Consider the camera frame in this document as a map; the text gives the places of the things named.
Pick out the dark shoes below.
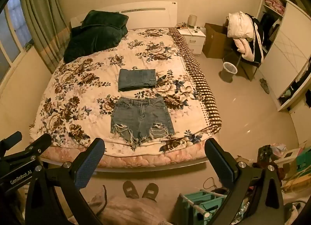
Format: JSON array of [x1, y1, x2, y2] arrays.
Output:
[[259, 78, 270, 95]]

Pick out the ripped denim shorts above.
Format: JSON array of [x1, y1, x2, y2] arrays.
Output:
[[110, 96, 176, 145]]

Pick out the floral blanket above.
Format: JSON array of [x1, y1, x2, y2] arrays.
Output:
[[29, 27, 222, 152]]

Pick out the white nightstand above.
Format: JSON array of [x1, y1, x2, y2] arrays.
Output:
[[176, 26, 207, 57]]

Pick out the brown slipper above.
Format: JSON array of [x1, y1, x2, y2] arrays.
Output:
[[122, 180, 140, 199], [142, 182, 159, 202]]

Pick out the green curtain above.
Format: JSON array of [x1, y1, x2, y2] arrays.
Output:
[[18, 0, 71, 74]]

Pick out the person's pink pajama legs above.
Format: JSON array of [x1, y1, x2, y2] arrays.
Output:
[[87, 186, 169, 225]]

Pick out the table lamp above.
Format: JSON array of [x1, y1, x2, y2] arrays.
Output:
[[187, 15, 198, 29]]

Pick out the dark green blanket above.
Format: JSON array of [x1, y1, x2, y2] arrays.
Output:
[[63, 10, 129, 63]]

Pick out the white wardrobe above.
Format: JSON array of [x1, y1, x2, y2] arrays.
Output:
[[256, 0, 311, 112]]

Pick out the grey trash bin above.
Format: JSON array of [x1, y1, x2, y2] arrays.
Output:
[[220, 62, 238, 83]]

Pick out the floor cable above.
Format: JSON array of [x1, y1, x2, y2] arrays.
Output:
[[201, 177, 225, 191]]

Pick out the white puffy jacket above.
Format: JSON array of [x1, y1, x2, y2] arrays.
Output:
[[228, 11, 256, 61]]

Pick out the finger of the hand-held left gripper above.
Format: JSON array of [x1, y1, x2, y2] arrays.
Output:
[[0, 131, 23, 152], [0, 133, 52, 167]]

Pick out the black garment with white stripes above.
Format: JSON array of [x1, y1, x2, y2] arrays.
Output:
[[245, 13, 266, 63]]

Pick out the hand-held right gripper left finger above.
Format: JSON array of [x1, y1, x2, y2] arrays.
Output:
[[24, 138, 105, 225]]

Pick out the window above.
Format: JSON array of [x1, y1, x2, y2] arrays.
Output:
[[0, 0, 34, 80]]

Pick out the chair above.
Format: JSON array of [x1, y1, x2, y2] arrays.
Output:
[[223, 43, 262, 81]]

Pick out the teal box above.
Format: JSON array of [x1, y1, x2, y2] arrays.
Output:
[[295, 148, 311, 175]]

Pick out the folded denim pants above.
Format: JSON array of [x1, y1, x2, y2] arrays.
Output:
[[118, 69, 158, 92]]

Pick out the pink folded bedding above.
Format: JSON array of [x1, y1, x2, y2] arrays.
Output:
[[264, 0, 286, 15]]

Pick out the teal storage rack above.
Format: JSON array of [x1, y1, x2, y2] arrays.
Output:
[[175, 189, 229, 225]]

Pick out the white bed frame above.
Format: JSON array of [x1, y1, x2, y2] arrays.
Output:
[[29, 1, 220, 173]]

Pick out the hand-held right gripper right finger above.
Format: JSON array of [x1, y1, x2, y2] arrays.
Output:
[[204, 138, 285, 225]]

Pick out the cardboard box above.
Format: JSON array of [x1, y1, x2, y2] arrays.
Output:
[[202, 23, 234, 59]]

